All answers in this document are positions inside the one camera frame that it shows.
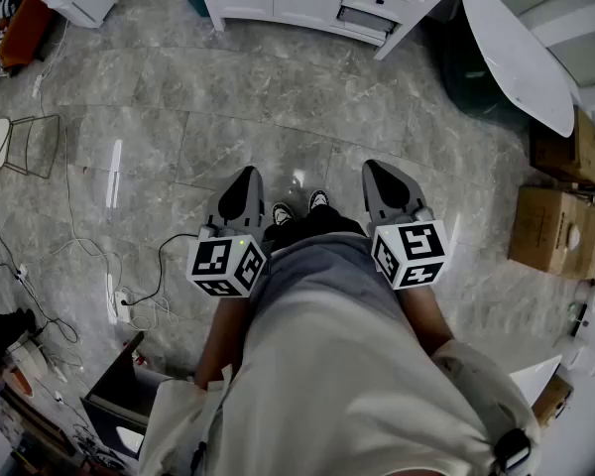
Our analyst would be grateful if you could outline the person's grey inner shirt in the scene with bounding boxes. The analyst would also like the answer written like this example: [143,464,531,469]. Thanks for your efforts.
[251,233,417,326]

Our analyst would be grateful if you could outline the person's right forearm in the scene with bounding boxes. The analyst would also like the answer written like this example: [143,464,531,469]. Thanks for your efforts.
[398,283,456,360]

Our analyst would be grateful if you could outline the person's right shoe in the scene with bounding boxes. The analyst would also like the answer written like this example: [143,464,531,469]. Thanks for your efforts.
[307,188,331,212]

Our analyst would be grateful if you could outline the person's beige shirt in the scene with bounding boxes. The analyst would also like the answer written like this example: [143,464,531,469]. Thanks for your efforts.
[138,275,544,476]

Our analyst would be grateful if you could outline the person's shoe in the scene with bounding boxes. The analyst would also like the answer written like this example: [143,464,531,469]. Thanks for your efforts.
[271,201,297,227]
[307,188,331,212]

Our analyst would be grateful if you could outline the orange upholstered chair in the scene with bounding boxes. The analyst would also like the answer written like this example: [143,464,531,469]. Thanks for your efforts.
[0,0,56,71]

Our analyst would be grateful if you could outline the white vanity cabinet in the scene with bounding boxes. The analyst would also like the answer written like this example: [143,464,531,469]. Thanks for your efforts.
[190,0,463,61]

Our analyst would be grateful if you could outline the person's left shoe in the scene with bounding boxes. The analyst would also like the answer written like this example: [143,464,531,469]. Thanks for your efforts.
[271,201,297,227]

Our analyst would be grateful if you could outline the person's left forearm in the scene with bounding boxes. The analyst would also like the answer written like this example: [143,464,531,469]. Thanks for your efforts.
[193,290,253,392]

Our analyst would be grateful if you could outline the white side table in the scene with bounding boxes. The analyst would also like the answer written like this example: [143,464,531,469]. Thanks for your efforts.
[508,354,564,409]

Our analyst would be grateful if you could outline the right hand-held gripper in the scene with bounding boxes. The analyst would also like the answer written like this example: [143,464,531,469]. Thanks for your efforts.
[361,160,451,292]

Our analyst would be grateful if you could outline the dark green bin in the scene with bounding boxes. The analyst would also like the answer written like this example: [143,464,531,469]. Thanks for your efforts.
[425,10,532,128]

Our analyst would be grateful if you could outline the white oval board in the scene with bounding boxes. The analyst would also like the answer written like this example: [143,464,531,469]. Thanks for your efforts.
[459,0,576,139]

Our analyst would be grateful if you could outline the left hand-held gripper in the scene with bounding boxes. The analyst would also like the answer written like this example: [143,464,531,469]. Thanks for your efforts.
[185,166,270,298]

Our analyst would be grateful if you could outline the person's black trousers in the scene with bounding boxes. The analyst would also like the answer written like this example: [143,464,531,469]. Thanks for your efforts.
[263,204,369,255]

